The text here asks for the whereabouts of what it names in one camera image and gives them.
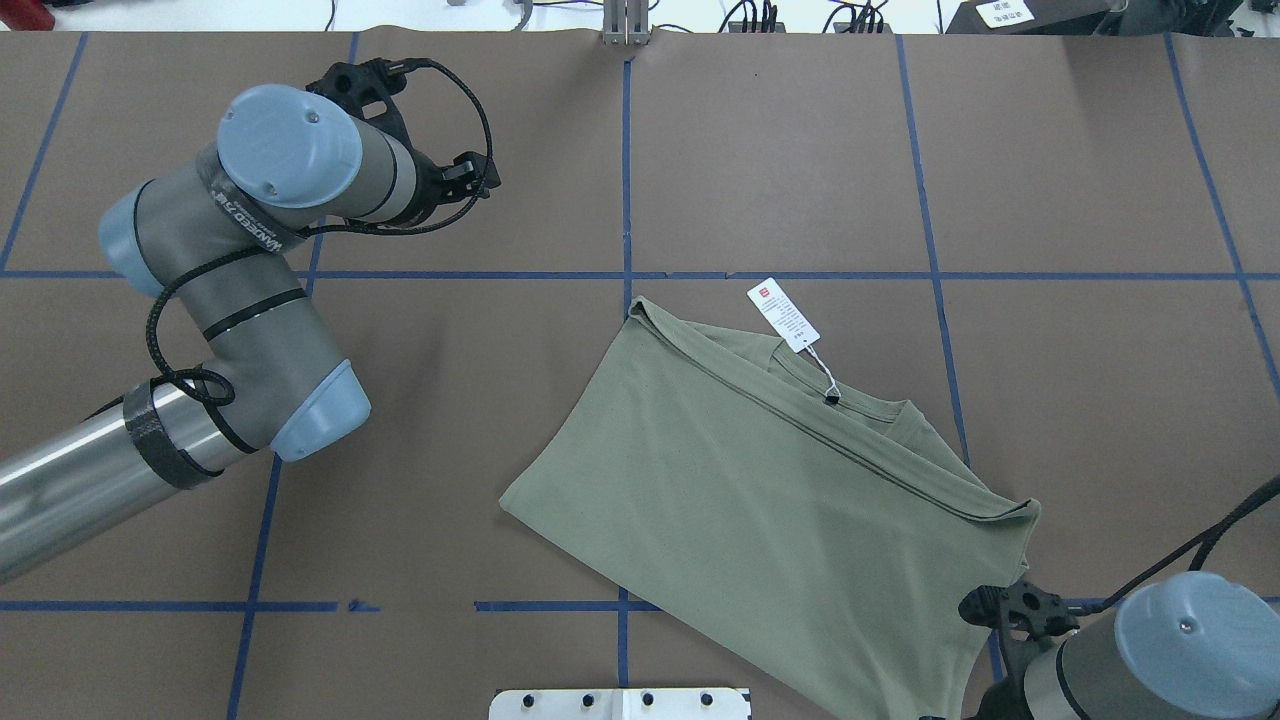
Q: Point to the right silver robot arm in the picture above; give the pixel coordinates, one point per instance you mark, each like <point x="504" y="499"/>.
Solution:
<point x="1193" y="647"/>

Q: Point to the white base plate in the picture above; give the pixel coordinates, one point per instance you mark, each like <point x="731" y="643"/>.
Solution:
<point x="623" y="703"/>

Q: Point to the aluminium frame post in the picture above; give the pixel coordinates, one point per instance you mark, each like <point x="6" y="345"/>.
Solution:
<point x="626" y="22"/>

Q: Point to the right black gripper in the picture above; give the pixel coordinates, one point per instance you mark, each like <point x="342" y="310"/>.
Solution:
<point x="1010" y="668"/>

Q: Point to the black labelled box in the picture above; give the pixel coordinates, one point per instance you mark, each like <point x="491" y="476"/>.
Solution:
<point x="1047" y="18"/>

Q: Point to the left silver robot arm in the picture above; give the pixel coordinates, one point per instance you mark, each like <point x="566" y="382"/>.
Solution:
<point x="242" y="360"/>

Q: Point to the red cylindrical bottle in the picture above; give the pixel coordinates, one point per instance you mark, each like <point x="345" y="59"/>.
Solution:
<point x="26" y="15"/>

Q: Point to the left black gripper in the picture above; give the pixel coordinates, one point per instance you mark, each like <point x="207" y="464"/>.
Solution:
<point x="434" y="186"/>

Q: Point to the white clothing price tag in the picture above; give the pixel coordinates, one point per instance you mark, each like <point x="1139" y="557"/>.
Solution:
<point x="792" y="326"/>

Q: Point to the olive green long-sleeve shirt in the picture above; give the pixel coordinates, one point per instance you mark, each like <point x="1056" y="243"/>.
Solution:
<point x="827" y="544"/>

